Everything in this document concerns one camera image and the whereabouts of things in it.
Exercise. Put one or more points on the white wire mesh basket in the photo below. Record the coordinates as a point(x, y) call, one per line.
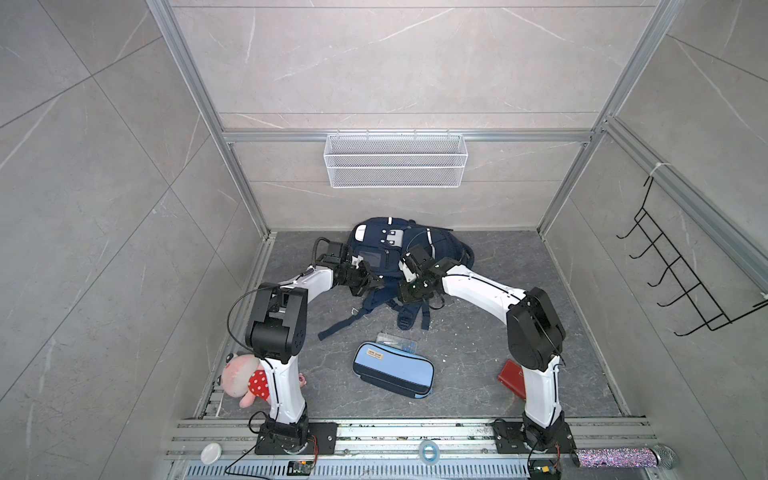
point(368, 160)

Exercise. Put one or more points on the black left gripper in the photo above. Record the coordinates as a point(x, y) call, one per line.
point(371, 279)

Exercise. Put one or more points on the navy blue student backpack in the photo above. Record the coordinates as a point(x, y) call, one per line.
point(382, 242)

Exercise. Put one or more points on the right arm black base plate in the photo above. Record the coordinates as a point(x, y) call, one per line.
point(507, 437)

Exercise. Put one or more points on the clear tape roll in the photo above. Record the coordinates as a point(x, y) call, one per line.
point(429, 452)

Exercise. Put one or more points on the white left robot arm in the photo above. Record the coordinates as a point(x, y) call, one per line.
point(278, 329)

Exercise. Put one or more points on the aluminium rail frame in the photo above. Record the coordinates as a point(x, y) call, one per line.
point(388, 449)

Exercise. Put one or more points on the pink plush doll red dress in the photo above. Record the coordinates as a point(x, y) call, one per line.
point(248, 379)

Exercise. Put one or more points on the white round cap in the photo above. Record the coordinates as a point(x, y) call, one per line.
point(211, 453)

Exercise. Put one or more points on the glittery purple tube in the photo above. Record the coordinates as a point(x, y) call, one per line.
point(656, 456)

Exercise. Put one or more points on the clear plastic eraser box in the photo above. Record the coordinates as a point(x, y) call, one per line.
point(397, 342)

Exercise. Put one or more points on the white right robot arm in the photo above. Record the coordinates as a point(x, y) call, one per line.
point(535, 334)

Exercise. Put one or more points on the red wallet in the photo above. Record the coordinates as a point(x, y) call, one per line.
point(512, 377)

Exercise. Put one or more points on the light blue pencil case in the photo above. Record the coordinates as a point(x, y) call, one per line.
point(394, 370)

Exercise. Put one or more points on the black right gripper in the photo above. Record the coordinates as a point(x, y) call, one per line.
point(404, 295)

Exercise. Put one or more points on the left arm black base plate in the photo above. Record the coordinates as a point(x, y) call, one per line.
point(324, 437)

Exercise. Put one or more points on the black wire hook rack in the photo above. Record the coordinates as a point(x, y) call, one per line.
point(709, 314)

